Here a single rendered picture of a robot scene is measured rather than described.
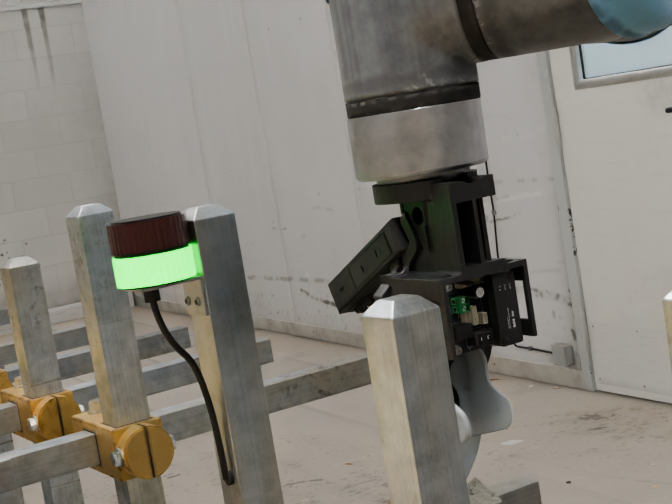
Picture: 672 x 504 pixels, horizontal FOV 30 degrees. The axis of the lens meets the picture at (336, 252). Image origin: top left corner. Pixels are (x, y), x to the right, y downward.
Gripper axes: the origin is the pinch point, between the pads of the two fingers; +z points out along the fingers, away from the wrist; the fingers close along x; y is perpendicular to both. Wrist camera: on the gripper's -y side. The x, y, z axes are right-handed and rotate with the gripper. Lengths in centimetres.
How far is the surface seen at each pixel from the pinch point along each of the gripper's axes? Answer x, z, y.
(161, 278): -13.4, -15.4, -13.5
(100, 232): -7.6, -17.9, -39.6
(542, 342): 279, 80, -327
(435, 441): -8.0, -5.0, 10.4
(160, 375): 7, 2, -69
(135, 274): -14.9, -16.0, -14.5
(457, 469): -6.7, -2.9, 10.4
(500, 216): 280, 27, -344
